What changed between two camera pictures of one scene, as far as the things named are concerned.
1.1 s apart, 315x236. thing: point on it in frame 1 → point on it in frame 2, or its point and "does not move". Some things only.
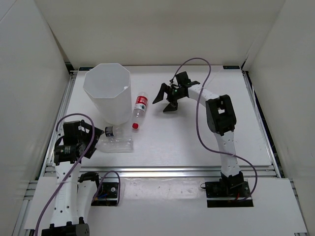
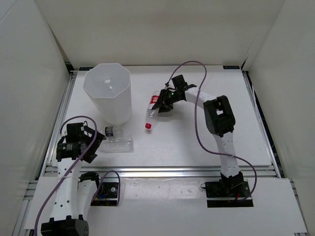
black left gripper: x=90 y=134 does not move
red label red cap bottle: x=139 y=109 → x=151 y=114
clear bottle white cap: x=115 y=145 does not move
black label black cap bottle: x=116 y=131 does not move
